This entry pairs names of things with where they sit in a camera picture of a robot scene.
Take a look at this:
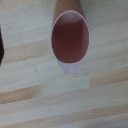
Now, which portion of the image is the dark wooden drawer cabinet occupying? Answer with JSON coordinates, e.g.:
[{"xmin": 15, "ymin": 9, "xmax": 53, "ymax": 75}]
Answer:
[{"xmin": 0, "ymin": 23, "xmax": 5, "ymax": 68}]

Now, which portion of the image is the pink ceramic cup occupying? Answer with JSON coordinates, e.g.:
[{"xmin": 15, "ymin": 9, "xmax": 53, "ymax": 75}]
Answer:
[{"xmin": 50, "ymin": 0, "xmax": 91, "ymax": 75}]

